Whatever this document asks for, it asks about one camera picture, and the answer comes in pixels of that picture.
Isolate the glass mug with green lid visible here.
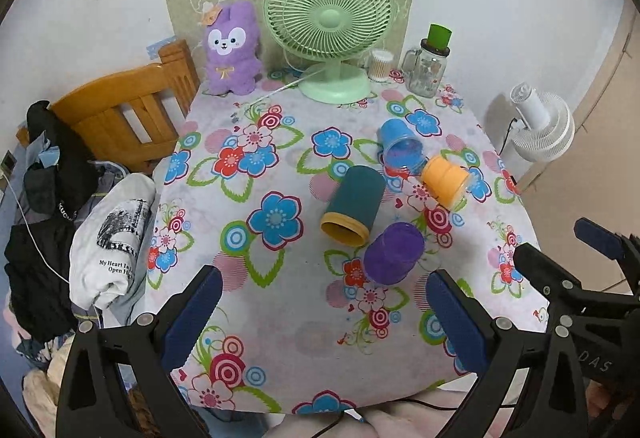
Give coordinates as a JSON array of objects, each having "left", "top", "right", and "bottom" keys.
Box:
[{"left": 401, "top": 24, "right": 451, "bottom": 99}]

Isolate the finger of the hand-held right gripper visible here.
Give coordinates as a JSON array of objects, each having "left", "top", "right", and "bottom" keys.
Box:
[
  {"left": 514, "top": 242, "right": 640, "bottom": 315},
  {"left": 574, "top": 217, "right": 640, "bottom": 269}
]

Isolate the blue patterned paper strip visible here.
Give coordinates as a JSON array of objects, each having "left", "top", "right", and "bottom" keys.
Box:
[{"left": 147, "top": 38, "right": 177, "bottom": 60}]

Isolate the clear cotton swab container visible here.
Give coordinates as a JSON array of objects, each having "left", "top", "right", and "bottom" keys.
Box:
[{"left": 367, "top": 49, "right": 394, "bottom": 83}]

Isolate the white round fan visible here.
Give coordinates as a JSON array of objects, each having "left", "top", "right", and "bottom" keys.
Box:
[{"left": 505, "top": 81, "right": 576, "bottom": 164}]

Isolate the dark cloth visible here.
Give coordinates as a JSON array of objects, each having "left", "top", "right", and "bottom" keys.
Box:
[{"left": 5, "top": 218, "right": 78, "bottom": 344}]

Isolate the purple cup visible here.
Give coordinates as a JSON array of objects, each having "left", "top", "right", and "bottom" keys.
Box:
[{"left": 363, "top": 222, "right": 426, "bottom": 286}]

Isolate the teal cup with yellow rim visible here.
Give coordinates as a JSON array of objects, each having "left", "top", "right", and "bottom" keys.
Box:
[{"left": 320, "top": 164, "right": 387, "bottom": 247}]

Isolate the purple plush bunny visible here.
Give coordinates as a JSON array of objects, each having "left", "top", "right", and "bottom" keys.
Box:
[{"left": 201, "top": 0, "right": 264, "bottom": 96}]

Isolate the black fan cable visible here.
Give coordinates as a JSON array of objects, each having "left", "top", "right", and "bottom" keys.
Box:
[{"left": 501, "top": 117, "right": 523, "bottom": 154}]

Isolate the black garment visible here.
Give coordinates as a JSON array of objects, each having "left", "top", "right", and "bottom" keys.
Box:
[{"left": 25, "top": 100, "right": 101, "bottom": 224}]

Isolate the white printed t-shirt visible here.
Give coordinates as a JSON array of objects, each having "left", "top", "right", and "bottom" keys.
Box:
[{"left": 69, "top": 173, "right": 158, "bottom": 314}]

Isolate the blue cup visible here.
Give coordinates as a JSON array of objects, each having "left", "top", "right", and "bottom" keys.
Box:
[{"left": 376, "top": 119, "right": 426, "bottom": 170}]

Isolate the floral tablecloth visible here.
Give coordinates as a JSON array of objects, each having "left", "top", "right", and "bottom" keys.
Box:
[{"left": 145, "top": 68, "right": 551, "bottom": 416}]

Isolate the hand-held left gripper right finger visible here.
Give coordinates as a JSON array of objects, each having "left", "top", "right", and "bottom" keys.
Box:
[{"left": 425, "top": 269, "right": 589, "bottom": 438}]

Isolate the green desk fan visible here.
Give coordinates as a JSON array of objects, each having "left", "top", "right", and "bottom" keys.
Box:
[{"left": 263, "top": 0, "right": 401, "bottom": 105}]

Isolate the beige cloth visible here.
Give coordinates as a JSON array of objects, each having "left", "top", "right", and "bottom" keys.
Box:
[{"left": 22, "top": 348, "right": 71, "bottom": 438}]

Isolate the white fan cable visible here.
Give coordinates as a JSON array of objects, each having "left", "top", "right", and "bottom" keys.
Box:
[{"left": 235, "top": 78, "right": 306, "bottom": 111}]

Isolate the thin white cable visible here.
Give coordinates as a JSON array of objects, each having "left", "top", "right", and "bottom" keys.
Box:
[{"left": 0, "top": 173, "right": 71, "bottom": 286}]

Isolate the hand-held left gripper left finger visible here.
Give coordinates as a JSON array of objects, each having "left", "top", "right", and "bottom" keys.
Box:
[{"left": 56, "top": 265, "right": 224, "bottom": 438}]

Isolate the wooden chair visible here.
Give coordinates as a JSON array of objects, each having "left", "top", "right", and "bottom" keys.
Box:
[{"left": 17, "top": 39, "right": 202, "bottom": 176}]

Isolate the orange cup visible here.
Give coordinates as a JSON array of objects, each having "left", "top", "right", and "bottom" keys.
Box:
[{"left": 421, "top": 155, "right": 473, "bottom": 210}]

